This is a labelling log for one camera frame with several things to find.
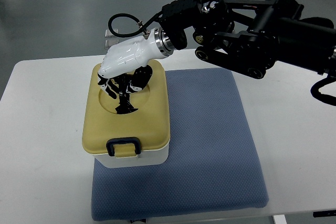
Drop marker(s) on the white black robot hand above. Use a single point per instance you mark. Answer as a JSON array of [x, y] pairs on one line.
[[124, 67]]

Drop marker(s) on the yellow box lid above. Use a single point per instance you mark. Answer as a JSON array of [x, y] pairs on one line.
[[150, 122]]

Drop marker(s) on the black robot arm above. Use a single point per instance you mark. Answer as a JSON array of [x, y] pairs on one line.
[[249, 36]]

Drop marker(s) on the white storage box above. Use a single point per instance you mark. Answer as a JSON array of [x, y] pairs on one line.
[[145, 158]]

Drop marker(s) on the lower metal floor plate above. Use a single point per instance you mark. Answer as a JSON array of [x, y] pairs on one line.
[[110, 42]]

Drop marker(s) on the metal floor plate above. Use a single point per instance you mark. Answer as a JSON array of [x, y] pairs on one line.
[[109, 34], [110, 42]]

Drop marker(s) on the upper metal floor plate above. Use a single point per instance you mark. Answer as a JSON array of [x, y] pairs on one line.
[[109, 34]]

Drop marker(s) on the blue padded mat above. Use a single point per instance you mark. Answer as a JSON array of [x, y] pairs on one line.
[[212, 165]]

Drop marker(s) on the dark label under mat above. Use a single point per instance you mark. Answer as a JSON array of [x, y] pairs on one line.
[[138, 220]]

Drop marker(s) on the black object table edge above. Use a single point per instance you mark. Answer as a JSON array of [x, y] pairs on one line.
[[322, 214]]

